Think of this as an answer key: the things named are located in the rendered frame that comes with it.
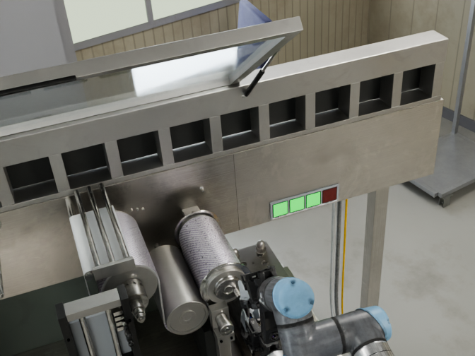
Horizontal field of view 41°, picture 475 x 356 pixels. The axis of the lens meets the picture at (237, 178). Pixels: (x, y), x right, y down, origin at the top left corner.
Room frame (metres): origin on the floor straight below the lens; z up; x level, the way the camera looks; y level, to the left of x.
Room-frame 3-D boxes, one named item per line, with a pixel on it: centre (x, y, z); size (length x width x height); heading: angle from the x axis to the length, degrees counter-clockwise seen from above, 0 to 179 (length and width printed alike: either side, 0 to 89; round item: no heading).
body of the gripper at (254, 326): (1.16, -0.04, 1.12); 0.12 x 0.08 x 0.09; 18
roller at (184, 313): (1.33, 0.20, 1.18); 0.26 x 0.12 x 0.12; 18
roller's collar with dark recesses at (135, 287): (1.15, 0.28, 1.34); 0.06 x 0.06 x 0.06; 18
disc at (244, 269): (1.25, 0.05, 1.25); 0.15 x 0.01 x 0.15; 108
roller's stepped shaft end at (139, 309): (1.09, 0.26, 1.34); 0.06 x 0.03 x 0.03; 18
